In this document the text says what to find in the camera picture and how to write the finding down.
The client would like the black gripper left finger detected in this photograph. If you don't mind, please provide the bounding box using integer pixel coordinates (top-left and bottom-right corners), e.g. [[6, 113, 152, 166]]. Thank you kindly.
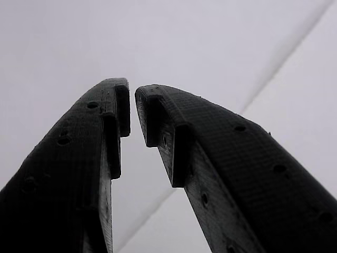
[[0, 77, 132, 253]]

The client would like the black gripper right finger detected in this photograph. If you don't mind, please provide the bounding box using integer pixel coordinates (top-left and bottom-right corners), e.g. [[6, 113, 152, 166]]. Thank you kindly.
[[134, 84, 337, 253]]

